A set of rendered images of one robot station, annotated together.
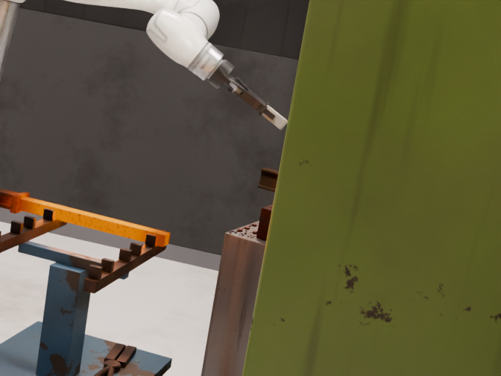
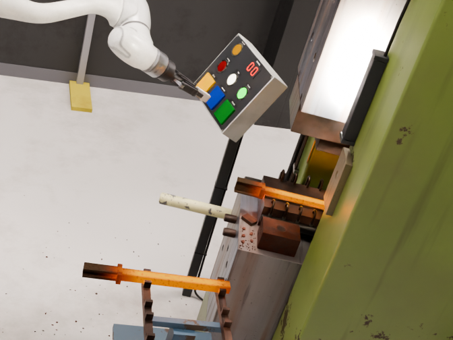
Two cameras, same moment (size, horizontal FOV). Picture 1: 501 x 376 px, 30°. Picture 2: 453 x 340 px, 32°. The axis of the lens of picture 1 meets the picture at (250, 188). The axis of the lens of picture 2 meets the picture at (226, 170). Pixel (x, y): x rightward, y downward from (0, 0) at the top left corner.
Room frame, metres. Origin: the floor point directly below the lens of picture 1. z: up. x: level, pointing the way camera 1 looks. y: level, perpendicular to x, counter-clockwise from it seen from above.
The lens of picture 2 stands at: (0.24, 1.10, 2.35)
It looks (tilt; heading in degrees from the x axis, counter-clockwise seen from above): 32 degrees down; 330
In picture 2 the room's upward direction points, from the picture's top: 17 degrees clockwise
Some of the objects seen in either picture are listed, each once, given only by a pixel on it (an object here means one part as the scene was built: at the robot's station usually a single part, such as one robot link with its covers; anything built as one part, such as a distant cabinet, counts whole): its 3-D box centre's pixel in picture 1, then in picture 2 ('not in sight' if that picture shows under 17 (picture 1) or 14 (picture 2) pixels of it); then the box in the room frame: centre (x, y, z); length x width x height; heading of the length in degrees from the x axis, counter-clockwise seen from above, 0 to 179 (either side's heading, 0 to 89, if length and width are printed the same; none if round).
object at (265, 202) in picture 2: not in sight; (322, 212); (1.96, -0.31, 0.96); 0.42 x 0.20 x 0.09; 66
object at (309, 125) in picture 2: not in sight; (360, 119); (1.96, -0.31, 1.32); 0.42 x 0.20 x 0.10; 66
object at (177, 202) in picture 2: not in sight; (215, 211); (2.40, -0.18, 0.62); 0.44 x 0.05 x 0.05; 66
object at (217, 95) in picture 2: not in sight; (215, 98); (2.59, -0.14, 1.01); 0.07 x 0.05 x 0.07; 1
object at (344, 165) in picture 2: not in sight; (337, 181); (1.70, -0.11, 1.27); 0.09 x 0.02 x 0.17; 156
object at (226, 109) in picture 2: not in sight; (225, 112); (2.49, -0.15, 1.01); 0.07 x 0.05 x 0.07; 1
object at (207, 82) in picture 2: not in sight; (205, 85); (2.69, -0.14, 1.01); 0.07 x 0.05 x 0.07; 1
